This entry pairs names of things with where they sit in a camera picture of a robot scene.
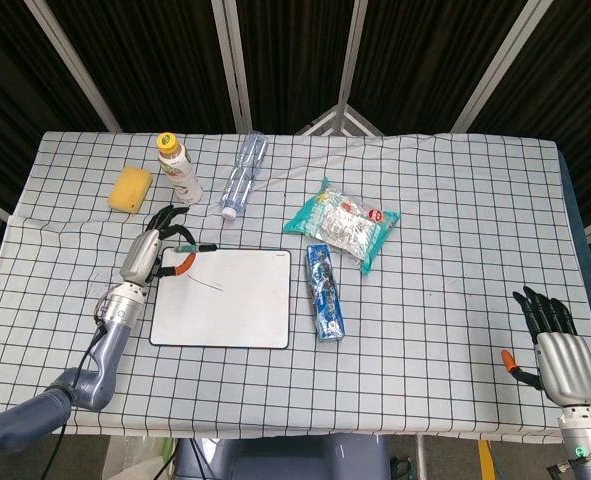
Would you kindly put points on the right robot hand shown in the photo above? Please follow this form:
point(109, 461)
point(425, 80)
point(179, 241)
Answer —
point(565, 365)

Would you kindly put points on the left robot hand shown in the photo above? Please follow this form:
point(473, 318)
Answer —
point(150, 245)

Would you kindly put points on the green whiteboard marker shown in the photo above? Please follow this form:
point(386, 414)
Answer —
point(195, 248)

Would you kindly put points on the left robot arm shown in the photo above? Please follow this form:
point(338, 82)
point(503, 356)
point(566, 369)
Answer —
point(75, 360)

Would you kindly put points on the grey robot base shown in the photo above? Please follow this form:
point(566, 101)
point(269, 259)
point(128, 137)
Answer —
point(280, 457)

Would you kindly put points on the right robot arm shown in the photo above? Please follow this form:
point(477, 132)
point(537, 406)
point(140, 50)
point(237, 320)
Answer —
point(587, 442)

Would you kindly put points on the yellow sponge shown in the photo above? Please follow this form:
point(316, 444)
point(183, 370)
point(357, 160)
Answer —
point(130, 190)

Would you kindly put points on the yellow capped drink bottle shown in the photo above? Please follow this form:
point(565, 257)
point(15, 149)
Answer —
point(177, 170)

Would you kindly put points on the clear plastic water bottle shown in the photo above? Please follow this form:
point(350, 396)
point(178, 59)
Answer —
point(245, 175)

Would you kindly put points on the checkered white tablecloth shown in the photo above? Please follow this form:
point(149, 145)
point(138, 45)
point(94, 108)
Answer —
point(425, 325)

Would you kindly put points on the black folding screen panel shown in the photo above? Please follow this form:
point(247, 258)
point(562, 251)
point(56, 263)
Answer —
point(165, 65)

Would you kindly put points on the blue cookie pack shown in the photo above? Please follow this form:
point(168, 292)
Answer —
point(325, 295)

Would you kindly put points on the teal snack bag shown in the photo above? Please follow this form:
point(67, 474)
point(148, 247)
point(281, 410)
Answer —
point(342, 225)

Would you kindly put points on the white dry-erase board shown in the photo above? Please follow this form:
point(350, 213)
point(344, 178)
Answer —
point(222, 300)

